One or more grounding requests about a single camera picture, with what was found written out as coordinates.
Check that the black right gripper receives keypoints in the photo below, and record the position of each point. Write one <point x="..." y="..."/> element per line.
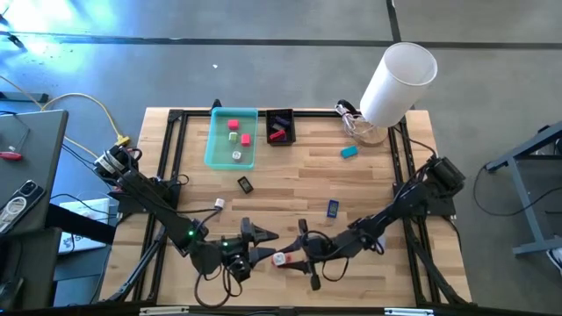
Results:
<point x="327" y="248"/>

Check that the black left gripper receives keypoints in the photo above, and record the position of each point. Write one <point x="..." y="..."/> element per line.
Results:
<point x="235" y="250"/>

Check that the green white plug charger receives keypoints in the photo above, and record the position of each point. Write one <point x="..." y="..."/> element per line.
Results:
<point x="232" y="137"/>
<point x="278" y="259"/>

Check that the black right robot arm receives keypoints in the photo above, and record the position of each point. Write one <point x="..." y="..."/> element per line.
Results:
<point x="395" y="210"/>

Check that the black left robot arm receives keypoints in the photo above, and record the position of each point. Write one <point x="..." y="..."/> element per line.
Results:
<point x="149" y="197"/>

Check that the blue usb tester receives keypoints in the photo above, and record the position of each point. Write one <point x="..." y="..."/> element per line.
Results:
<point x="333" y="208"/>

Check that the black white plug charger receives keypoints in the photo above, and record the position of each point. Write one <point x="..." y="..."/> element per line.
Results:
<point x="219" y="203"/>

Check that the teal translucent plastic tray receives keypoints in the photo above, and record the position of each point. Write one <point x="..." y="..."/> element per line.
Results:
<point x="219" y="149"/>

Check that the small black basket bin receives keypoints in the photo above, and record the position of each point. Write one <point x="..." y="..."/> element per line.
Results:
<point x="268" y="140"/>

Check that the teal flat device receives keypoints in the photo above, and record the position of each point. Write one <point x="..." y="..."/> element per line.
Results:
<point x="349" y="152"/>

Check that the white paper sheet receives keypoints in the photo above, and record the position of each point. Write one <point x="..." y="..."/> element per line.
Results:
<point x="88" y="210"/>

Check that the black diagonal bar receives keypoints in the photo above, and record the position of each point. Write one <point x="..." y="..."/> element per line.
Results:
<point x="79" y="224"/>

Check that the white cylinder shade table lamp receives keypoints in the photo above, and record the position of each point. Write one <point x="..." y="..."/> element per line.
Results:
<point x="395" y="83"/>

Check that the grey metal stand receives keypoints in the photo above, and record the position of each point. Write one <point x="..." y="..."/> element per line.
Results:
<point x="525" y="202"/>

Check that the grey side desk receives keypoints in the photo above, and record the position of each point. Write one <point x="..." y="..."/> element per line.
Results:
<point x="39" y="145"/>

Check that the dark metal floor bar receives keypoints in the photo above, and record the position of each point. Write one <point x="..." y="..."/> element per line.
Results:
<point x="22" y="97"/>

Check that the silver bracket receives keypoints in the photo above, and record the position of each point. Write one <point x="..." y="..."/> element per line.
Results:
<point x="408" y="311"/>
<point x="163" y="310"/>

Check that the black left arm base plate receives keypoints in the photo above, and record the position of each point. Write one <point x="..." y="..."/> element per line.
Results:
<point x="131" y="204"/>

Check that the black aluminium table frame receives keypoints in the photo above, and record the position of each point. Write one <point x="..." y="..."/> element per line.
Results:
<point x="197" y="113"/>

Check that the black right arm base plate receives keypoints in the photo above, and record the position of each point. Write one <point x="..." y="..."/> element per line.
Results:
<point x="443" y="206"/>

